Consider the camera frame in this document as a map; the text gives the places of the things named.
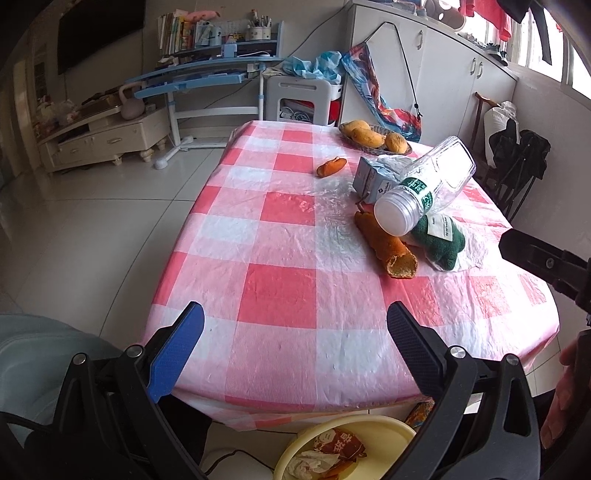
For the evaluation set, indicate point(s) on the pink kettlebell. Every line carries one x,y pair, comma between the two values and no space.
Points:
132,108

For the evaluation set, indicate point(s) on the row of books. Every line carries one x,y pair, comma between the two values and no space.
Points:
173,32

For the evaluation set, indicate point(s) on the window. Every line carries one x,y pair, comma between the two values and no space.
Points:
568,55

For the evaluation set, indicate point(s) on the pink plush toy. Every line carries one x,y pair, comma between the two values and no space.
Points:
203,15

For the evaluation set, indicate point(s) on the small orange bread roll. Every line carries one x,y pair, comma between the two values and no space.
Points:
330,167

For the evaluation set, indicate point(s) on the yellow mango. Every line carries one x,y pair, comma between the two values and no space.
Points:
358,126
396,142
369,137

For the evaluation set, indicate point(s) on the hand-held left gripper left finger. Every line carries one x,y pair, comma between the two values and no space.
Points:
178,350

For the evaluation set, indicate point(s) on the blue drink carton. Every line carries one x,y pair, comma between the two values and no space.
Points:
369,177

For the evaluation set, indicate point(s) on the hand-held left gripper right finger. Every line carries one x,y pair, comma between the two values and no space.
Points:
415,355

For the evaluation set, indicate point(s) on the crinkled plastic bag pile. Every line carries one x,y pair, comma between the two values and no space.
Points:
60,113

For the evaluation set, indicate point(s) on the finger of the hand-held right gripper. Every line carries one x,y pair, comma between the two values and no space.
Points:
540,263

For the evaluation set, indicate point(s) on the red hanging clothing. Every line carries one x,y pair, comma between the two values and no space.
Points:
501,23

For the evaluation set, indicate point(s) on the white cabinet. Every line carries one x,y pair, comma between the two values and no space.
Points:
443,69

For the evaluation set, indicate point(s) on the paper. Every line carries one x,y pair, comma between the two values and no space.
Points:
309,464

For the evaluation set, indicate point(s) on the blue study desk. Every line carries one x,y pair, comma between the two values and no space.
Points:
194,78

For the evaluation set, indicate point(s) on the white sack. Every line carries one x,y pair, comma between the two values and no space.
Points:
496,124

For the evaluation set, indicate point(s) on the person's pale clothing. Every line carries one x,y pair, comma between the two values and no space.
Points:
37,360

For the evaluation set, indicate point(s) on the orange snack packet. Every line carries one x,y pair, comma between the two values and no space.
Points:
339,445

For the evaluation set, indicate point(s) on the yellow plastic basin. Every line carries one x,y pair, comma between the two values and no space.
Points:
383,434

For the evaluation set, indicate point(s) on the cream television cabinet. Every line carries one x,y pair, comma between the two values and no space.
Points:
106,138

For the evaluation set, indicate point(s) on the wooden chair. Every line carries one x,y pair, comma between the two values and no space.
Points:
478,115

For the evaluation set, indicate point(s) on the black television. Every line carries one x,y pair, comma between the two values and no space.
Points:
101,32

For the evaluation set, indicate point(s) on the clear plastic bottle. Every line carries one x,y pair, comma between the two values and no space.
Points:
443,170

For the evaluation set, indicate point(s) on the blue crumpled cloth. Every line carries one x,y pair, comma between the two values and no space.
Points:
318,64

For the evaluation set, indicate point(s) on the white plastic stool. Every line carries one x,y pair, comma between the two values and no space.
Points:
295,87

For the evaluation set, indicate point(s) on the person's right hand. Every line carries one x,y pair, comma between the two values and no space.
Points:
561,401

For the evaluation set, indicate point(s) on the pale round object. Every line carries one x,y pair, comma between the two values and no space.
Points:
443,11

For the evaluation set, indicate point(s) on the pink checked tablecloth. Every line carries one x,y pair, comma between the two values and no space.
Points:
277,286

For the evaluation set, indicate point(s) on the pair of shoes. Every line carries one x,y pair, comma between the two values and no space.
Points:
496,53

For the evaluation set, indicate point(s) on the black hanging clothing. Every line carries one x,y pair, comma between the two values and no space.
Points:
545,37

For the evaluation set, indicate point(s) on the green plush toy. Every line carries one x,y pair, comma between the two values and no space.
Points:
443,244

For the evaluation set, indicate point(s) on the black folding chair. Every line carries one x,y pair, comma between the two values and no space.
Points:
526,152

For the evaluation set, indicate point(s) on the small blue box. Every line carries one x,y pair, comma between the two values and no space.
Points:
230,50

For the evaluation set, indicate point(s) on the colourful printed bag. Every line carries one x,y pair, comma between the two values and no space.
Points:
364,74

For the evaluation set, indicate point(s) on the woven basket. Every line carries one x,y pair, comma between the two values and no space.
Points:
369,148

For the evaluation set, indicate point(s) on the white pen holder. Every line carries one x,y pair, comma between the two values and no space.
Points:
258,33

